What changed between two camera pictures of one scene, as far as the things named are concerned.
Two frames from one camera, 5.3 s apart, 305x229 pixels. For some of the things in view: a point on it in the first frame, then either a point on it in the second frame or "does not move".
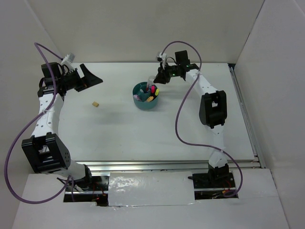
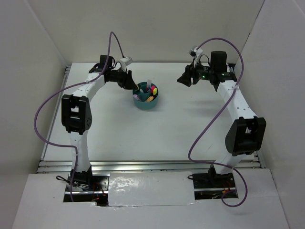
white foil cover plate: [151, 188] does not move
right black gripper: [161, 77] → [190, 72]
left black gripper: [88, 80] → [127, 81]
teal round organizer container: [145, 98] does not move
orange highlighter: [150, 98] does not move
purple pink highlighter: [136, 97] does not move
